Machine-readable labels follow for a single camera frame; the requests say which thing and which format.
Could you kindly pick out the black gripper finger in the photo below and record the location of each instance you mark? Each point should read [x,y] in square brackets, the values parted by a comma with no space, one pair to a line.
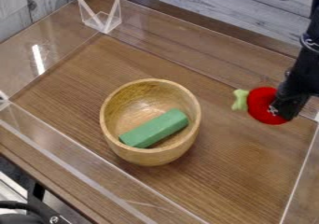
[287,107]

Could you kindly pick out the black table clamp mount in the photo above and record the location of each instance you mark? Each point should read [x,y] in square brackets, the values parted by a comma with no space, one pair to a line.
[36,194]

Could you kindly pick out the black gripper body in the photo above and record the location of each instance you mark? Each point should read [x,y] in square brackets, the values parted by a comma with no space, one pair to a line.
[302,80]

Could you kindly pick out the clear acrylic corner bracket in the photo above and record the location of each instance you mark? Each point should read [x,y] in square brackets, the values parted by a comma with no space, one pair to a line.
[100,21]

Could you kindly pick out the green rectangular block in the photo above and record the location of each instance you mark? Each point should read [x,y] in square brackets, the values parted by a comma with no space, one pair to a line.
[155,129]

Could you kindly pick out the round wooden bowl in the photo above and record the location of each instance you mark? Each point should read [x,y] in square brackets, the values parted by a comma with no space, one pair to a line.
[136,102]

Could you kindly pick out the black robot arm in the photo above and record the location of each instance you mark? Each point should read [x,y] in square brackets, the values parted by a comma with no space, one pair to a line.
[310,37]

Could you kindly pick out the red plush strawberry toy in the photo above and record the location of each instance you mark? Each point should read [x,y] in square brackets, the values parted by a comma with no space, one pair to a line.
[255,102]

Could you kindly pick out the clear acrylic tray wall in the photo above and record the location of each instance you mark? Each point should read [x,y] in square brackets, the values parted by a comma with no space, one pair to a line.
[247,173]

